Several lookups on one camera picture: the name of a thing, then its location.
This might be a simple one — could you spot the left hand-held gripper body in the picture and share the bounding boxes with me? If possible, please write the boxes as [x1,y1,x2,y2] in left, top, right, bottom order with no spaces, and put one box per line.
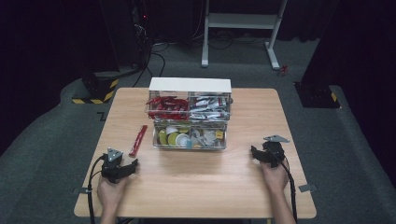
[100,147,126,185]

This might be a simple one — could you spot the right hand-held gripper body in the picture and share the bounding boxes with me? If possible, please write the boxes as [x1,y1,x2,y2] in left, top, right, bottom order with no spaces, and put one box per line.
[261,133,290,169]

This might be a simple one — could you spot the long red stick packet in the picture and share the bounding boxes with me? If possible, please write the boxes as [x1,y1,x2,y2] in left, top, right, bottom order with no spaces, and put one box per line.
[128,124,149,158]

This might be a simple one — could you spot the clear organizer with white top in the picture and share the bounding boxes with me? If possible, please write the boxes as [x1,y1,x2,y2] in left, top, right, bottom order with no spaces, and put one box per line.
[148,77,233,151]

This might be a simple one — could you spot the person's right hand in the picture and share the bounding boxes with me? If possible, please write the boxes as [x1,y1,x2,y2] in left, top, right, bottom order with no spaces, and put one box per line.
[260,161,290,196]

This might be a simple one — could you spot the person's left hand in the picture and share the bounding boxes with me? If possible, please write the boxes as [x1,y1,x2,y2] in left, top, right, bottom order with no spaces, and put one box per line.
[96,175,129,213]

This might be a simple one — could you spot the grey tape piece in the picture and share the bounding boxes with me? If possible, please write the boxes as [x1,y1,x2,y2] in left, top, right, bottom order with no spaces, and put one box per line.
[298,183,318,193]
[72,187,93,196]

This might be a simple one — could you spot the pile of green white capsules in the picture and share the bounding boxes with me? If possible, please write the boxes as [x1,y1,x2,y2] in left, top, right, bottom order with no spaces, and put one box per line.
[157,125,193,149]

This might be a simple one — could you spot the pile of grey capsules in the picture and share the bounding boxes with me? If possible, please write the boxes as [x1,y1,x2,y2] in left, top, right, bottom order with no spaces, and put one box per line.
[190,128,226,148]

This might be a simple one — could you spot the pile of silver packets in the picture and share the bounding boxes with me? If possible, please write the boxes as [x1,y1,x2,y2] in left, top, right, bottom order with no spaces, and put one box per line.
[189,94,232,122]

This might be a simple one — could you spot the pile of red packets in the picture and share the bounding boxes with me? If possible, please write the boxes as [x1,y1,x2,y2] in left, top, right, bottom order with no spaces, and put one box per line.
[145,95,190,121]

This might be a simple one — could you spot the black stand with striped base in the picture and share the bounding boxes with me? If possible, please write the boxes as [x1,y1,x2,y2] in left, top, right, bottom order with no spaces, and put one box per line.
[71,0,121,105]
[293,0,342,110]

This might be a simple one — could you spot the small red floor object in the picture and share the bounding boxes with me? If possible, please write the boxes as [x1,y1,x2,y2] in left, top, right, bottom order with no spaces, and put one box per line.
[277,63,290,77]

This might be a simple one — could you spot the white metal stand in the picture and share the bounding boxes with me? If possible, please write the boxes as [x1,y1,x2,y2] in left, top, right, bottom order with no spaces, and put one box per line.
[200,0,289,71]

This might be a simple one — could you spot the dark equipment rack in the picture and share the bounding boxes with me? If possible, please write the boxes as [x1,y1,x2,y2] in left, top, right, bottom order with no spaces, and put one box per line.
[130,0,154,70]

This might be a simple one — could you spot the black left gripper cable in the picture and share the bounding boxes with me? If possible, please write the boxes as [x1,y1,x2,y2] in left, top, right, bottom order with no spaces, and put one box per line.
[87,154,108,224]

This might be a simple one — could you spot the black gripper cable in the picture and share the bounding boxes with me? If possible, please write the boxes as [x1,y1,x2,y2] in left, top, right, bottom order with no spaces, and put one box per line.
[267,146,299,224]
[87,154,108,224]

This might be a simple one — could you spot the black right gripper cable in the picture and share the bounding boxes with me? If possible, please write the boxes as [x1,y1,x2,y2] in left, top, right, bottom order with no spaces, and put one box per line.
[267,146,299,224]

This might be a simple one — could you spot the black floor cables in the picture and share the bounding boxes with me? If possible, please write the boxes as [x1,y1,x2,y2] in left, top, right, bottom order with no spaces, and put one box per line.
[132,29,269,89]

